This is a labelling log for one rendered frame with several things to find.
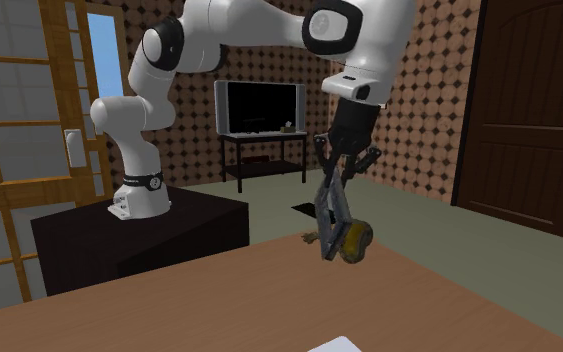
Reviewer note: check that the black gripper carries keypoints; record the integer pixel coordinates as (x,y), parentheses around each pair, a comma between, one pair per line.
(354,124)

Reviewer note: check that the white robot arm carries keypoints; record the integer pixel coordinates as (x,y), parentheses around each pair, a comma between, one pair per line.
(271,24)

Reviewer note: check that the yellow brown rounded object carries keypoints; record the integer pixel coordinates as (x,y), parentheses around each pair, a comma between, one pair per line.
(359,239)

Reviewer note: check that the black television table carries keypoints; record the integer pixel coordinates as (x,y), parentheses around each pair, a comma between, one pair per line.
(261,168)

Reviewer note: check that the silver framed television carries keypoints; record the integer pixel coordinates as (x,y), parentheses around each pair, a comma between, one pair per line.
(261,107)

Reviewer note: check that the white flat object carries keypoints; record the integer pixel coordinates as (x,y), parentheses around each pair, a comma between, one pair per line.
(335,345)

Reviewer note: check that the dark robot stand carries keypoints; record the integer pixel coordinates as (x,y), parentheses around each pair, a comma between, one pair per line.
(164,244)

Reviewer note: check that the dark brown door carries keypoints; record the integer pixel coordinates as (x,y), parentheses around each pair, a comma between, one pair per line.
(520,112)

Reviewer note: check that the wooden glass pane door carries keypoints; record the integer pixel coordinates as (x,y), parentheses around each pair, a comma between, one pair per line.
(27,185)

